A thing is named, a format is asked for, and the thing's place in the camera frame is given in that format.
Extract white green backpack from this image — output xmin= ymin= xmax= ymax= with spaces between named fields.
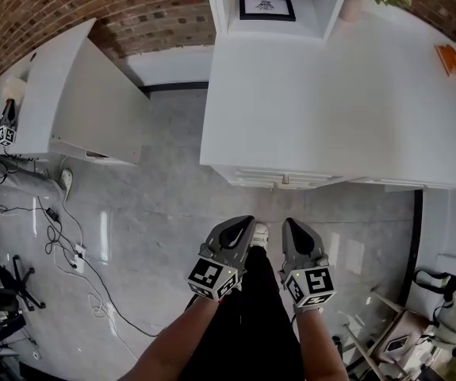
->
xmin=412 ymin=267 xmax=456 ymax=359

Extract person's right white shoe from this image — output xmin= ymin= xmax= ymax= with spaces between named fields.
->
xmin=249 ymin=222 xmax=271 ymax=249

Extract long black cable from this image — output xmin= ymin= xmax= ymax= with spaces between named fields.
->
xmin=72 ymin=252 xmax=159 ymax=339

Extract orange bread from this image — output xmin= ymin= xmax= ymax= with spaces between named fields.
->
xmin=433 ymin=44 xmax=456 ymax=83

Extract white power strip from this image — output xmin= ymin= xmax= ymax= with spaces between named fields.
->
xmin=68 ymin=243 xmax=88 ymax=273

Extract white hutch desk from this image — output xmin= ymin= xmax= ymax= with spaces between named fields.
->
xmin=198 ymin=0 xmax=456 ymax=192

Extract person's right forearm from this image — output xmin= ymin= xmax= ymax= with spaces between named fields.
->
xmin=293 ymin=310 xmax=351 ymax=381

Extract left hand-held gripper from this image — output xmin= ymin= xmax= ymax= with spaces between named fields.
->
xmin=187 ymin=215 xmax=257 ymax=303

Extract white drawer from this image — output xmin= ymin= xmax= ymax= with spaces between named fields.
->
xmin=346 ymin=176 xmax=427 ymax=192
xmin=221 ymin=165 xmax=346 ymax=191

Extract person's black trousers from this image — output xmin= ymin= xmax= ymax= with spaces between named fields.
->
xmin=178 ymin=246 xmax=306 ymax=381

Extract wooden stool with pink cushion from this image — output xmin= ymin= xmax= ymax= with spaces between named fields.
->
xmin=340 ymin=290 xmax=435 ymax=381

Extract beige wooden box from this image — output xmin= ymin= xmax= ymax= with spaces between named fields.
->
xmin=4 ymin=76 xmax=29 ymax=103

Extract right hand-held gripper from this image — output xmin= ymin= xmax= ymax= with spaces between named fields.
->
xmin=278 ymin=217 xmax=338 ymax=315

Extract person's left forearm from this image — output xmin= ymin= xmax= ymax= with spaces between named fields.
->
xmin=116 ymin=296 xmax=223 ymax=381

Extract black office chair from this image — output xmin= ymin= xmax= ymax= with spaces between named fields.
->
xmin=331 ymin=334 xmax=371 ymax=381
xmin=0 ymin=254 xmax=47 ymax=333

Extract black picture frame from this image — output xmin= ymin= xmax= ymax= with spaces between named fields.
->
xmin=238 ymin=0 xmax=297 ymax=24

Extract small white desk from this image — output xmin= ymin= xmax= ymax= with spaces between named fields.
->
xmin=0 ymin=17 xmax=151 ymax=167

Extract smartphone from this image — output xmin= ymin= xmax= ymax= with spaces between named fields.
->
xmin=385 ymin=336 xmax=409 ymax=353

